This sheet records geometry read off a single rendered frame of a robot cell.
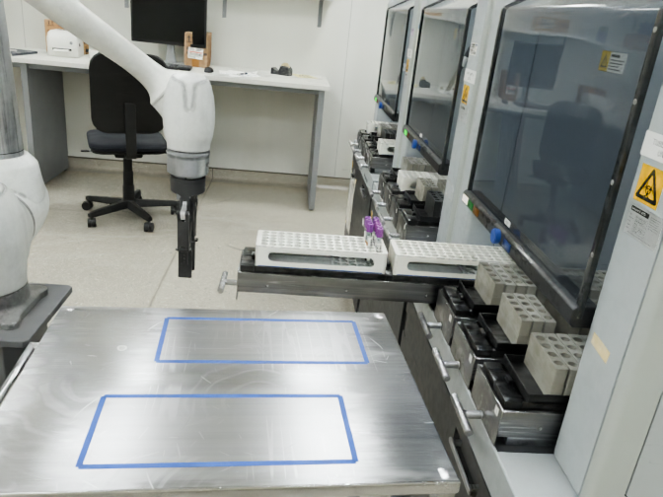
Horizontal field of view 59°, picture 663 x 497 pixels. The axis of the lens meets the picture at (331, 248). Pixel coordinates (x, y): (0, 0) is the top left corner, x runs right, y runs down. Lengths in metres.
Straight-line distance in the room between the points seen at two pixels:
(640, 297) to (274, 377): 0.53
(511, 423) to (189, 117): 0.82
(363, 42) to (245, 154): 1.28
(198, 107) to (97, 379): 0.58
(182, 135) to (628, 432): 0.94
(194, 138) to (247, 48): 3.55
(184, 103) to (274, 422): 0.68
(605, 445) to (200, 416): 0.55
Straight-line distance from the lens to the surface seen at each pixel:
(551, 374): 1.01
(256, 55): 4.79
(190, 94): 1.25
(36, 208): 1.50
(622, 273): 0.87
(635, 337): 0.84
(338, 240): 1.39
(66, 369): 0.99
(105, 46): 1.35
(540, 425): 1.03
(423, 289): 1.36
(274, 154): 4.89
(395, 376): 0.98
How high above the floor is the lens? 1.35
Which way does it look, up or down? 22 degrees down
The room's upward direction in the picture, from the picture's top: 6 degrees clockwise
